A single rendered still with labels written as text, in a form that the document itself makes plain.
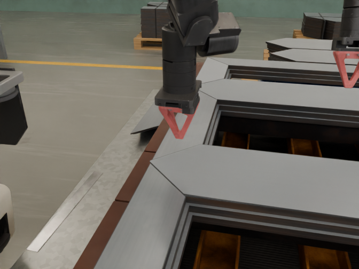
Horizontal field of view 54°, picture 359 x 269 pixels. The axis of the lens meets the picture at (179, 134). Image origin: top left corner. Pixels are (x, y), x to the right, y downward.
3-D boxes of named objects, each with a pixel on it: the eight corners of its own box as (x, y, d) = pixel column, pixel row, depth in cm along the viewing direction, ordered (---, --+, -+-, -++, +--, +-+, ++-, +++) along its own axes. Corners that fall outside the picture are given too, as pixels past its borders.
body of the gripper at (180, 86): (201, 89, 67) (203, 50, 63) (192, 111, 58) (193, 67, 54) (168, 87, 68) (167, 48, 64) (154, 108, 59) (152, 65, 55)
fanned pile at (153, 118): (192, 101, 144) (192, 92, 142) (169, 148, 110) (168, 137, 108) (162, 99, 146) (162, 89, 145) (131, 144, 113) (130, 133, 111)
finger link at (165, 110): (201, 128, 70) (202, 84, 66) (195, 146, 64) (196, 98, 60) (168, 125, 71) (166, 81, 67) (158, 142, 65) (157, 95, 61)
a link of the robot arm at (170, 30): (156, 20, 58) (170, 26, 53) (193, 16, 60) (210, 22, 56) (157, 61, 61) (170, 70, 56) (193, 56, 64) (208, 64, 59)
